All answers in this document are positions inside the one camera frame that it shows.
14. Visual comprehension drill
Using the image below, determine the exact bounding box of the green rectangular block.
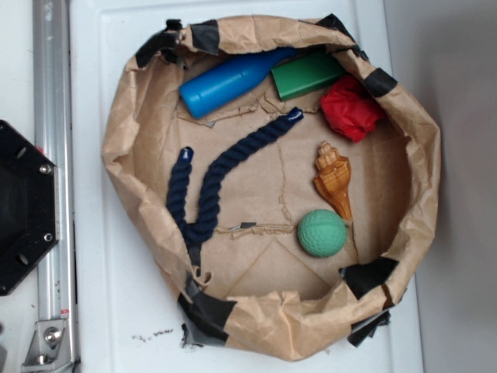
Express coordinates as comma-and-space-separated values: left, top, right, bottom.
271, 51, 346, 101

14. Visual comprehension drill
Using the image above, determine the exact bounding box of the green dimpled ball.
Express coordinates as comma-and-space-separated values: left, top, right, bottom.
297, 209, 348, 258

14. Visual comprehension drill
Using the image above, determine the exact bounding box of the brown paper bag bin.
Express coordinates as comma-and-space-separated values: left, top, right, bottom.
102, 16, 441, 361

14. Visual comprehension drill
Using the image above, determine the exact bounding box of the red crumpled cloth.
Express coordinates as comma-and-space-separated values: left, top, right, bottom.
319, 74, 387, 143

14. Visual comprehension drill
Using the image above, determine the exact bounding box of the aluminium extrusion rail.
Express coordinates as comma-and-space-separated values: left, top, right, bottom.
23, 0, 80, 373

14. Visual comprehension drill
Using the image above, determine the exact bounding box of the dark blue rope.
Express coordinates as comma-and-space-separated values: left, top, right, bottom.
166, 106, 304, 246

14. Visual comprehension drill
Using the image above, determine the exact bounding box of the brown conch shell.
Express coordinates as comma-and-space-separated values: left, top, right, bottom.
313, 141, 353, 221

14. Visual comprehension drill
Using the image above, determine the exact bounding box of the blue plastic bottle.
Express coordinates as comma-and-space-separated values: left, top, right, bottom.
179, 47, 297, 119

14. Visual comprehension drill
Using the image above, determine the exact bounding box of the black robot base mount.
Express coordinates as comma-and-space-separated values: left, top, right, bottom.
1, 120, 58, 296

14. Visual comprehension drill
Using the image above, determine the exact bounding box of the metal corner bracket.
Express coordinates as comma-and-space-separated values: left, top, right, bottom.
21, 319, 75, 372

